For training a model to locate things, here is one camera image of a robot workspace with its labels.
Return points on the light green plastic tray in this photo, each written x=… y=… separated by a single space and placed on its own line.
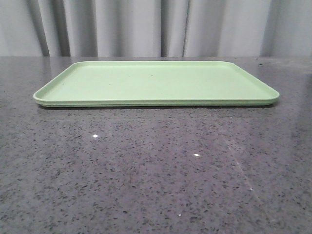
x=154 y=83

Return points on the grey pleated curtain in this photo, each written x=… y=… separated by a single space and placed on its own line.
x=155 y=28

